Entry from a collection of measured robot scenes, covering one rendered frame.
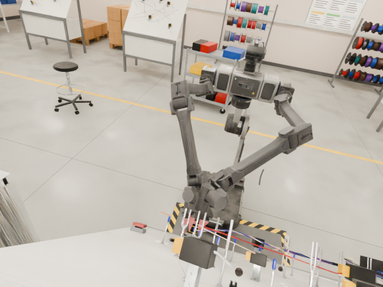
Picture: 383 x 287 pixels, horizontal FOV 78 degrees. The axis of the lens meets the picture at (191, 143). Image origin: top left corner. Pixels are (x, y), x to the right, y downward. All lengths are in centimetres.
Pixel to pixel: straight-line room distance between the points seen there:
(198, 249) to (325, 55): 785
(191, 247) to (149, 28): 517
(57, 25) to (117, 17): 154
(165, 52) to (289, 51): 404
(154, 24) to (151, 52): 56
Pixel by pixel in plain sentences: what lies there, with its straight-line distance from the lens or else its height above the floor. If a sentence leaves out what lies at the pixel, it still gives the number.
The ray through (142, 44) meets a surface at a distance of 545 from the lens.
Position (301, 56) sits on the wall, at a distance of 803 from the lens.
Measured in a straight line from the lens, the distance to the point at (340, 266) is 98.
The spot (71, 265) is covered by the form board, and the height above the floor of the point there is 158.
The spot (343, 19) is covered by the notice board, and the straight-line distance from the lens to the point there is 801.
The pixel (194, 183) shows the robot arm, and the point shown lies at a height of 120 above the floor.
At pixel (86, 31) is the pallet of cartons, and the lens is 774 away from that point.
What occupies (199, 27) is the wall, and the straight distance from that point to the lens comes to 802.
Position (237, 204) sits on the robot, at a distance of 242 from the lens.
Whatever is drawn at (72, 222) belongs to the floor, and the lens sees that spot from 256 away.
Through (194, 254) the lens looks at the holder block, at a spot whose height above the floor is 160.
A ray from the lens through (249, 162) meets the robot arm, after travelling 101.
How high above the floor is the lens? 200
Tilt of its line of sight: 36 degrees down
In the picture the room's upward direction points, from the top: 8 degrees clockwise
